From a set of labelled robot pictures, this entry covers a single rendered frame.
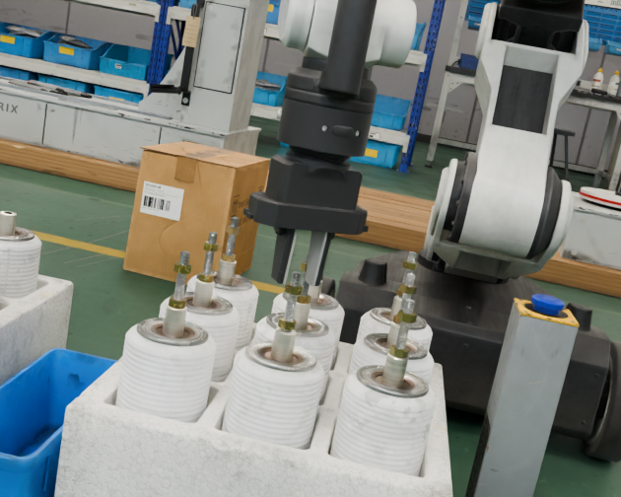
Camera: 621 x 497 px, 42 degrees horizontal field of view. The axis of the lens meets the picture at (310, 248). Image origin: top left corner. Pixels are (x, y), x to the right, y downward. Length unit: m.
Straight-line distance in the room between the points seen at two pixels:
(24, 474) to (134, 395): 0.13
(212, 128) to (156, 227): 1.15
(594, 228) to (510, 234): 1.72
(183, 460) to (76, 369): 0.36
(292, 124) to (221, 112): 2.28
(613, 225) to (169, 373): 2.28
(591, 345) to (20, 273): 0.89
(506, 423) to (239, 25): 2.23
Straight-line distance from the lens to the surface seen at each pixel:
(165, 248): 1.96
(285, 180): 0.78
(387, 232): 2.84
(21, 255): 1.16
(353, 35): 0.74
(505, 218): 1.22
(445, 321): 1.36
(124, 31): 9.97
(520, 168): 1.25
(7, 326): 1.07
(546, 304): 1.02
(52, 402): 1.18
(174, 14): 5.82
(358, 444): 0.84
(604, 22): 6.95
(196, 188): 1.91
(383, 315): 1.08
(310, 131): 0.77
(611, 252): 2.97
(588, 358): 1.39
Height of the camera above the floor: 0.54
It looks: 12 degrees down
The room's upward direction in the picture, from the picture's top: 11 degrees clockwise
